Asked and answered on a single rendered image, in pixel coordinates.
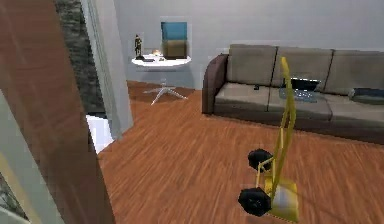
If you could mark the grey and brown sofa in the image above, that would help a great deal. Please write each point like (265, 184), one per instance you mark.
(253, 86)

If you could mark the yellow hand truck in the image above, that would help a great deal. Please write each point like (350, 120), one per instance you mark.
(281, 160)

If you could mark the dark blue cushion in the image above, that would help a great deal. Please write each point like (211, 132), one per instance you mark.
(368, 95)

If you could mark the white round side table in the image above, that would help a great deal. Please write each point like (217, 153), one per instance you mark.
(161, 66)

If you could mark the blue and tan box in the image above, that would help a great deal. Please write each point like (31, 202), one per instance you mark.
(174, 40)

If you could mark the open laptop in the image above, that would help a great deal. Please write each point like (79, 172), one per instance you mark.
(301, 90)

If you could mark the brown wooden room door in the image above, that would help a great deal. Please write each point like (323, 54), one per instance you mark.
(43, 110)

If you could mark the small black flat object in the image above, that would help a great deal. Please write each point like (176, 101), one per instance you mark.
(148, 60)

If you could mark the small orange object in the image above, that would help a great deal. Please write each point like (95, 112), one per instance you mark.
(156, 52)

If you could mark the dark figurine statue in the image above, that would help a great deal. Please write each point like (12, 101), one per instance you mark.
(138, 46)

